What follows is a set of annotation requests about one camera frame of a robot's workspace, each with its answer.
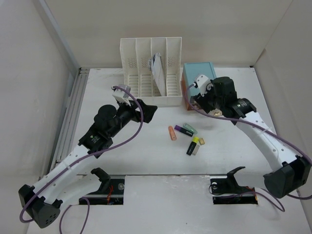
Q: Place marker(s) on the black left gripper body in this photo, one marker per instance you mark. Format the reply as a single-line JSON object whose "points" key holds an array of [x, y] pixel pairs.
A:
{"points": [[125, 114]]}

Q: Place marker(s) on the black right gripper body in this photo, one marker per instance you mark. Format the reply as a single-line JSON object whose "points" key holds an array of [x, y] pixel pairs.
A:
{"points": [[209, 101]]}

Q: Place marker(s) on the clear drawer gold handle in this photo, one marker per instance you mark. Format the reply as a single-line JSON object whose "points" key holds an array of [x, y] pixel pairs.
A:
{"points": [[216, 113]]}

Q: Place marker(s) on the white spiral notebook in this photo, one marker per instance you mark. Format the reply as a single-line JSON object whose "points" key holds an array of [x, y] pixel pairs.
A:
{"points": [[155, 65]]}

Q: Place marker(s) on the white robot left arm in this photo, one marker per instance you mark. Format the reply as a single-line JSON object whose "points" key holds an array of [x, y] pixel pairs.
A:
{"points": [[77, 175]]}

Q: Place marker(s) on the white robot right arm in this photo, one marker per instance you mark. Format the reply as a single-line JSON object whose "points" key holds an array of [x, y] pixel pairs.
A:
{"points": [[290, 166]]}

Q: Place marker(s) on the orange highlighter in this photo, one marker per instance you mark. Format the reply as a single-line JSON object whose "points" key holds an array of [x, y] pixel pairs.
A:
{"points": [[172, 133]]}

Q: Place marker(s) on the orange drawer box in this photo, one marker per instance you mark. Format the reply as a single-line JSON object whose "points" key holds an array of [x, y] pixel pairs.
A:
{"points": [[186, 97]]}

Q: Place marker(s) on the blue drawer box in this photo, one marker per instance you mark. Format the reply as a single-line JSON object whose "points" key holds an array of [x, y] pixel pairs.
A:
{"points": [[192, 70]]}

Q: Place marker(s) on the purple highlighter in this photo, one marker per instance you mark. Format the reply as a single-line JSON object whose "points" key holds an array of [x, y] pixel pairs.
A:
{"points": [[183, 131]]}

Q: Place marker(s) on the green highlighter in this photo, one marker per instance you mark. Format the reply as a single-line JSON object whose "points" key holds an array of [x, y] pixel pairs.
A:
{"points": [[190, 128]]}

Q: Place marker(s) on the small wooden stamp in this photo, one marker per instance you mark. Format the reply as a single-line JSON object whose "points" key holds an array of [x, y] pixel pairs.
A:
{"points": [[201, 141]]}

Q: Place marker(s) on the yellow highlighter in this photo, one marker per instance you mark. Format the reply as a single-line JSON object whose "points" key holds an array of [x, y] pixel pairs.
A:
{"points": [[192, 145]]}

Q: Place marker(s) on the grey eraser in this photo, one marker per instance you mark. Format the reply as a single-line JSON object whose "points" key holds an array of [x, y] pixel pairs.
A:
{"points": [[195, 151]]}

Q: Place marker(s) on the white plastic file organizer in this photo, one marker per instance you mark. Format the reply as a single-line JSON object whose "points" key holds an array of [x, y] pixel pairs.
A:
{"points": [[135, 53]]}

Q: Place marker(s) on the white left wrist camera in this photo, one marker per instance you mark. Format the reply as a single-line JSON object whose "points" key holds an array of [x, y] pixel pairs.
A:
{"points": [[120, 96]]}

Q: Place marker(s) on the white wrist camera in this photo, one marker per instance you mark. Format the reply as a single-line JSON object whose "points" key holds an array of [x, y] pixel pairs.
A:
{"points": [[120, 96], [203, 83]]}

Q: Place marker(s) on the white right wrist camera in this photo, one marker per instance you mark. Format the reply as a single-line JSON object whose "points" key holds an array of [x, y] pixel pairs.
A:
{"points": [[203, 83]]}

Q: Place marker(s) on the aluminium rail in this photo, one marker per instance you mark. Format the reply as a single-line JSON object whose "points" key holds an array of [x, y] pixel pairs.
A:
{"points": [[73, 106]]}

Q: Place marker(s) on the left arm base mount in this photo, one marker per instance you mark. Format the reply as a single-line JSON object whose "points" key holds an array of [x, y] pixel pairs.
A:
{"points": [[110, 191]]}

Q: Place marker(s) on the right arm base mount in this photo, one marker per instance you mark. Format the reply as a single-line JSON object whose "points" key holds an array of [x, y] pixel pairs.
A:
{"points": [[226, 191]]}

